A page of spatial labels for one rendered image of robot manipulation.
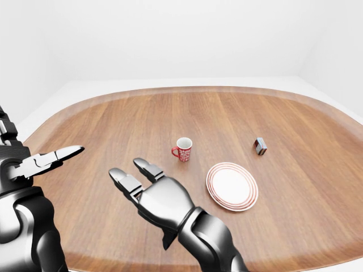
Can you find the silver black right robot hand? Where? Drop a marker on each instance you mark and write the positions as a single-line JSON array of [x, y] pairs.
[[166, 199]]

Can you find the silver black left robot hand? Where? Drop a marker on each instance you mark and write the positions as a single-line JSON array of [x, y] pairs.
[[17, 167]]

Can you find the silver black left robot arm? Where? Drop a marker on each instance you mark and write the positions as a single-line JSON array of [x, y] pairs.
[[31, 232]]

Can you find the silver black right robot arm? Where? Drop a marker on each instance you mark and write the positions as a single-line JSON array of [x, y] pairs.
[[212, 243]]

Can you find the red and white patterned mug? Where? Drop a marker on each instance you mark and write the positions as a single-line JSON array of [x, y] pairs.
[[184, 153]]

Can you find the white plate with red rings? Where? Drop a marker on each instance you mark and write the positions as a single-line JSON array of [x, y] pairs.
[[232, 187]]

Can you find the small printed box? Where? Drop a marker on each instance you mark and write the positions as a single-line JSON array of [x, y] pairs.
[[260, 147]]

